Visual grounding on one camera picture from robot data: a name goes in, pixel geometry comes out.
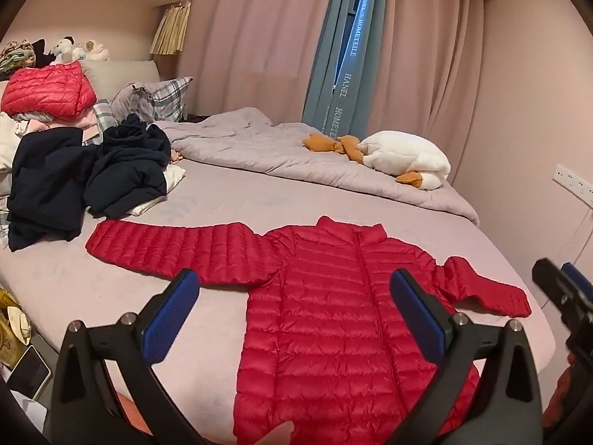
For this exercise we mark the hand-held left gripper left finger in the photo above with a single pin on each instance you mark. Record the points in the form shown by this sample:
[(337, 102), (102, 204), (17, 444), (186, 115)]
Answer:
[(173, 313)]

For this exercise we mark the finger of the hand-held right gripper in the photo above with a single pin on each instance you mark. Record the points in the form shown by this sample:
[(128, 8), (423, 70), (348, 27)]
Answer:
[(579, 276), (553, 282)]

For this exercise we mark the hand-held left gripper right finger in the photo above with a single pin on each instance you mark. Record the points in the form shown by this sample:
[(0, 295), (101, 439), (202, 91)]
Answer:
[(417, 315)]

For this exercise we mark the red down jacket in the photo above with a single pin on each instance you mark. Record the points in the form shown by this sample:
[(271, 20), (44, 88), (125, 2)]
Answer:
[(333, 310)]

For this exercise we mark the pile of light clothes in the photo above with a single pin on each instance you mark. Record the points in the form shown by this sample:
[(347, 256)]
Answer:
[(11, 134)]

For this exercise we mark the person's left hand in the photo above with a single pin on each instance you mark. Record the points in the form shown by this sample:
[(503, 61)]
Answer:
[(275, 433)]

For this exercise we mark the bed with pale pink sheet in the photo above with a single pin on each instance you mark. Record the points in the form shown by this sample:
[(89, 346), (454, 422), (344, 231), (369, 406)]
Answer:
[(222, 204)]

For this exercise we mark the white cloth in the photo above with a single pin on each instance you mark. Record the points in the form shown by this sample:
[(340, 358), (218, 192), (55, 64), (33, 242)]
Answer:
[(171, 178)]

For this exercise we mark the navy hooded garment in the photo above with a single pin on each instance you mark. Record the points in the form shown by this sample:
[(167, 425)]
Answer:
[(134, 167)]

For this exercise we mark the smartphone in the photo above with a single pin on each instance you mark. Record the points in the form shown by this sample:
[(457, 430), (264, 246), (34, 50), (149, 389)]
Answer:
[(30, 373)]

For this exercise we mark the white goose plush toy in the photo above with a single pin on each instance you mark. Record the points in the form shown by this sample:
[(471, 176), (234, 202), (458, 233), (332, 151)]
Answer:
[(407, 155)]

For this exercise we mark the yellow bag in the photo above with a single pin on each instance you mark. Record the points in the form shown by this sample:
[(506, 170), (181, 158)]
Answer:
[(11, 324)]

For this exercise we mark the grey duvet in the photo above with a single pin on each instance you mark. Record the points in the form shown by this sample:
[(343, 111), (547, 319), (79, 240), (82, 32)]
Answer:
[(287, 153)]

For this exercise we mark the plaid pillow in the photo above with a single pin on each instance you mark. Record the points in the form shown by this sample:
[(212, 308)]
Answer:
[(157, 97)]

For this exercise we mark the grey headboard cushion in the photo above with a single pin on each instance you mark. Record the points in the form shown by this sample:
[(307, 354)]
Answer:
[(120, 74)]

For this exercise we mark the folded coral down jacket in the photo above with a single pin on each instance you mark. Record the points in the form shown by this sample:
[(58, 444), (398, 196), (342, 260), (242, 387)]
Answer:
[(46, 88)]

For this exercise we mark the beige plush toy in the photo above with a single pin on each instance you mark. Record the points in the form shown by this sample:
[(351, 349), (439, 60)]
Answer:
[(96, 48)]

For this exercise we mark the hanging straw decoration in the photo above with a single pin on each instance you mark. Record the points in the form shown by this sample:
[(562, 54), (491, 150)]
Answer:
[(171, 30)]

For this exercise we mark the white plush dog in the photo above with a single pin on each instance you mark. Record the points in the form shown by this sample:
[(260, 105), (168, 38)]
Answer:
[(64, 48)]

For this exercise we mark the white wall socket strip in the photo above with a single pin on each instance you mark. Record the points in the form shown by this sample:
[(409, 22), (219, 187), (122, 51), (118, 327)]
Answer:
[(574, 183)]

